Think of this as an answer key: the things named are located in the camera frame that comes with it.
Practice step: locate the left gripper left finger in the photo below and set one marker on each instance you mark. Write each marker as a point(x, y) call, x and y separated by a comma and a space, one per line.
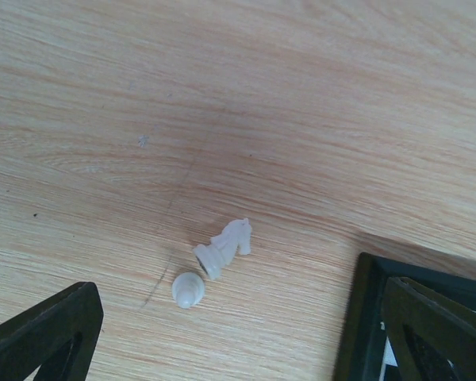
point(55, 339)

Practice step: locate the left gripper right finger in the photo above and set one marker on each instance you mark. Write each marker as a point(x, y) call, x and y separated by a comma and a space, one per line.
point(432, 337)

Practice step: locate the white knight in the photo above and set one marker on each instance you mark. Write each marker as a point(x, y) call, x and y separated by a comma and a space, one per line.
point(235, 238)

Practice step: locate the black and silver chessboard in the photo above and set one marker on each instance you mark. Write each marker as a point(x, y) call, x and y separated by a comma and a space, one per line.
point(365, 352)

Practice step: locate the white piece left pile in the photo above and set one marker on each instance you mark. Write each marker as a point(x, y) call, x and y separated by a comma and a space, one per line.
point(188, 290)

